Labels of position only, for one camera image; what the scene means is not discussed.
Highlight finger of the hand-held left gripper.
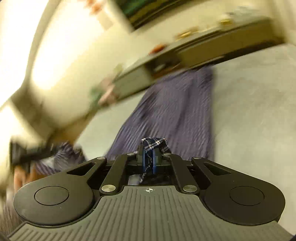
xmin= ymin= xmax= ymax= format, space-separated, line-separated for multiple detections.
xmin=23 ymin=144 xmax=57 ymax=164

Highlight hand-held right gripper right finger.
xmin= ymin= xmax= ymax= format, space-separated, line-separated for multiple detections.
xmin=152 ymin=148 xmax=232 ymax=194

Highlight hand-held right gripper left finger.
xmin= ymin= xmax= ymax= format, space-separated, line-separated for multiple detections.
xmin=67 ymin=144 xmax=149 ymax=194

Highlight purple plaid shirt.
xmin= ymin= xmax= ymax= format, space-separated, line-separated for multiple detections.
xmin=35 ymin=65 xmax=215 ymax=186

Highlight person's left hand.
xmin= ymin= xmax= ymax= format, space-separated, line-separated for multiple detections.
xmin=13 ymin=166 xmax=37 ymax=193

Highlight pink plush toy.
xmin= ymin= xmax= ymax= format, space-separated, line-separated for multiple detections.
xmin=97 ymin=78 xmax=116 ymax=107

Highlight green toy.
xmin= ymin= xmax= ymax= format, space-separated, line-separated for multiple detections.
xmin=89 ymin=85 xmax=102 ymax=105

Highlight red toy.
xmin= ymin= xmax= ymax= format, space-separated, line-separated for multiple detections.
xmin=150 ymin=44 xmax=167 ymax=54

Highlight long low grey cabinet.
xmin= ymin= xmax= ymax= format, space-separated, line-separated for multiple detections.
xmin=113 ymin=17 xmax=284 ymax=100

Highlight orange figurines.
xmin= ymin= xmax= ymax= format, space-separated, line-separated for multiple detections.
xmin=175 ymin=28 xmax=200 ymax=40

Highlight white plush toy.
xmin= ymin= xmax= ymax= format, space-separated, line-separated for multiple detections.
xmin=228 ymin=5 xmax=262 ymax=19

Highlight dark framed wall picture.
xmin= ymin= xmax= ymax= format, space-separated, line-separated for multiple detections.
xmin=115 ymin=0 xmax=200 ymax=30

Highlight red wall decoration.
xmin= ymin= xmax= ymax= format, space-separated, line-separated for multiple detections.
xmin=85 ymin=0 xmax=102 ymax=14

